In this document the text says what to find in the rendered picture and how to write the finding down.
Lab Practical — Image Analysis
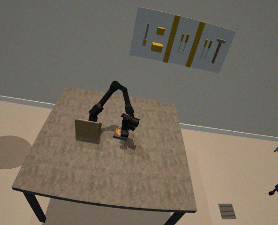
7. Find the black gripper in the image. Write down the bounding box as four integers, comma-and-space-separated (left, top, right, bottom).
120, 122, 129, 138

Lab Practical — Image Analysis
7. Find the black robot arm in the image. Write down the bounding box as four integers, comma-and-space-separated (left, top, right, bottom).
88, 81, 140, 131

